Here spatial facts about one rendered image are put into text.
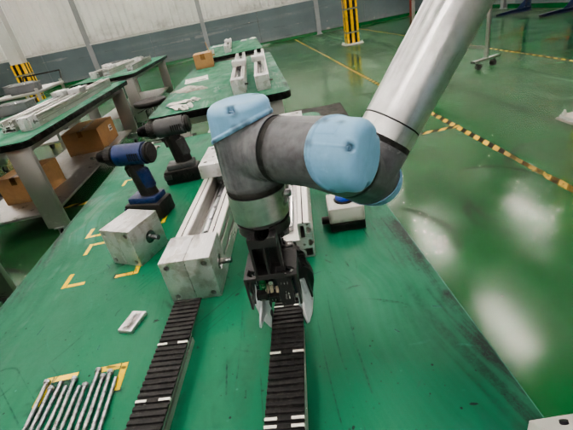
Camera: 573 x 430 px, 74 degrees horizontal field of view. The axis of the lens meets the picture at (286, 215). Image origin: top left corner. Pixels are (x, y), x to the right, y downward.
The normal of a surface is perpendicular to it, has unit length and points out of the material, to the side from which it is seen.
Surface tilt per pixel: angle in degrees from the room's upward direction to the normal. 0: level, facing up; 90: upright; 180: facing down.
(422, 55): 63
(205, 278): 90
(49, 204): 90
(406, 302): 0
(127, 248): 90
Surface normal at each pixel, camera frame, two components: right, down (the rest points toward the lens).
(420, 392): -0.18, -0.86
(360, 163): 0.82, 0.15
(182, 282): -0.01, 0.49
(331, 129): -0.38, -0.52
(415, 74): -0.28, 0.07
